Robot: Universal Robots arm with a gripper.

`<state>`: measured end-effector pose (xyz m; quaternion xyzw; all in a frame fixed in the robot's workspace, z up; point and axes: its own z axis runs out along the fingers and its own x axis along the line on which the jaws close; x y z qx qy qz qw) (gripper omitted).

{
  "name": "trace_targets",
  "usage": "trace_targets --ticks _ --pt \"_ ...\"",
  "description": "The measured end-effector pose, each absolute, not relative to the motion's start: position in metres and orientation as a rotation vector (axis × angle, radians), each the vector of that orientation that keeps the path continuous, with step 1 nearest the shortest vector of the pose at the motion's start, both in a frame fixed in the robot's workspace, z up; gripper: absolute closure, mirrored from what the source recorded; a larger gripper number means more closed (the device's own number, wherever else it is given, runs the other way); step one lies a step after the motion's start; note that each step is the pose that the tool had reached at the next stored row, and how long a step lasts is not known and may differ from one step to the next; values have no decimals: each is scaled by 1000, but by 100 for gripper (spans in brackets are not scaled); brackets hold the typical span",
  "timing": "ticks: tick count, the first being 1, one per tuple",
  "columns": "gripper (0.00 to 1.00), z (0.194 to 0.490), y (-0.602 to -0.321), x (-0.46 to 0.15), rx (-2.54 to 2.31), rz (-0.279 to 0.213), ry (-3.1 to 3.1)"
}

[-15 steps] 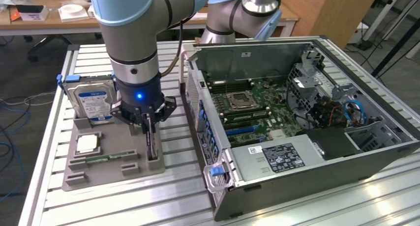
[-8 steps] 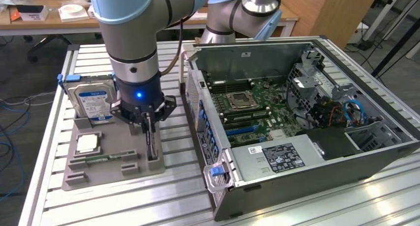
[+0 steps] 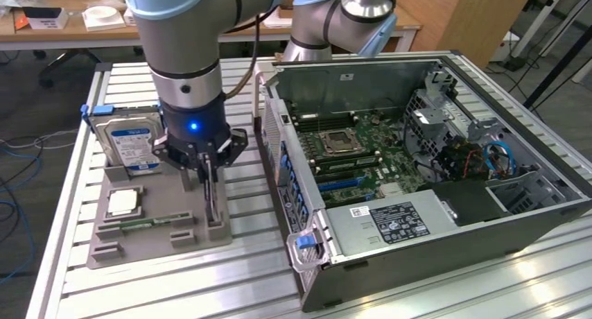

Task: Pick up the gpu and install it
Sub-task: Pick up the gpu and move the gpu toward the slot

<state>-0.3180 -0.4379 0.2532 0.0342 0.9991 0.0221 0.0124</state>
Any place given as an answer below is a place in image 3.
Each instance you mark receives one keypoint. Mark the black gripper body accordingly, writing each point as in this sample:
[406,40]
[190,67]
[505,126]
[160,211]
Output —
[193,131]

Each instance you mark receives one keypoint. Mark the black and green graphics card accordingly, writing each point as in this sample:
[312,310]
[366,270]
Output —
[212,201]

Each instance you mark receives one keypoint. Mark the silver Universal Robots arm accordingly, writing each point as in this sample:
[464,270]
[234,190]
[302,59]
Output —
[184,38]

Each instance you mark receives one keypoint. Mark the hard disk with blue caddy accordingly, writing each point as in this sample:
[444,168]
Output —
[129,142]

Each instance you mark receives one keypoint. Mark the silver CPU chip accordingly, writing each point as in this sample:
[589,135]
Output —
[122,202]

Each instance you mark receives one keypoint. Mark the green RAM stick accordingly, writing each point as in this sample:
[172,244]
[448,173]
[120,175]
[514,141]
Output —
[138,224]

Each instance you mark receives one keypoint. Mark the CPU socket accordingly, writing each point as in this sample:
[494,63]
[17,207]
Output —
[341,142]

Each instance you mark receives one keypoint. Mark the grey plastic parts rack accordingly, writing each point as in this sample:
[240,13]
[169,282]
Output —
[152,239]

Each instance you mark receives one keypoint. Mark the blue expansion slot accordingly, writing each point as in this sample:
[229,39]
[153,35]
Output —
[340,185]

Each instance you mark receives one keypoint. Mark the blue case latch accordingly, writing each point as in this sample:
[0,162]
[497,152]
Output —
[304,242]

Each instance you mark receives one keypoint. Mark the green motherboard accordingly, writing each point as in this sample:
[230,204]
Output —
[388,138]

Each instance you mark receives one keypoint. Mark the black office chair base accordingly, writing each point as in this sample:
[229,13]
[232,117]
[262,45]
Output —
[64,60]

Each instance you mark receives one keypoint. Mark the small white labelled box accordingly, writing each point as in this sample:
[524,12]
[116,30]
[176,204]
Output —
[129,20]

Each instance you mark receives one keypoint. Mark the grey power supply unit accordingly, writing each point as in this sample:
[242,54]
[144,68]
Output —
[360,229]

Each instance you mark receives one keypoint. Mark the small silver heatsink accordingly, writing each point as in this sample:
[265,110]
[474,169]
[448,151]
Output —
[393,190]

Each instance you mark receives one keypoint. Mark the white paper booklet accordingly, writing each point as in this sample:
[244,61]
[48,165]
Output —
[278,21]

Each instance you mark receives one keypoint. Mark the white box with round hole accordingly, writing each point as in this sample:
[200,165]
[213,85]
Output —
[104,19]

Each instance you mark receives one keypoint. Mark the metal disk bay cage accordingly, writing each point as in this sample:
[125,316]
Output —
[429,125]

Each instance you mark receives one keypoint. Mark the white box with black lid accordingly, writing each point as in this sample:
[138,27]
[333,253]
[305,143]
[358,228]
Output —
[44,19]

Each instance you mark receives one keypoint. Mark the open black PC case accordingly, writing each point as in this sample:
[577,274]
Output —
[416,249]

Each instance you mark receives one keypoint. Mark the black plastic shroud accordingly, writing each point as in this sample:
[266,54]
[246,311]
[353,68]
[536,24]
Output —
[466,201]

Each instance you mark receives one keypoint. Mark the wooden cabinet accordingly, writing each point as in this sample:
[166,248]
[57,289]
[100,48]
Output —
[485,21]

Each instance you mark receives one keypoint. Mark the black slanted stand pole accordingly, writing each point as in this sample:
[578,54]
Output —
[552,55]

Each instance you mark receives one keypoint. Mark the wooden desk white frame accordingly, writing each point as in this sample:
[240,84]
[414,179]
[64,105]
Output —
[69,36]
[277,34]

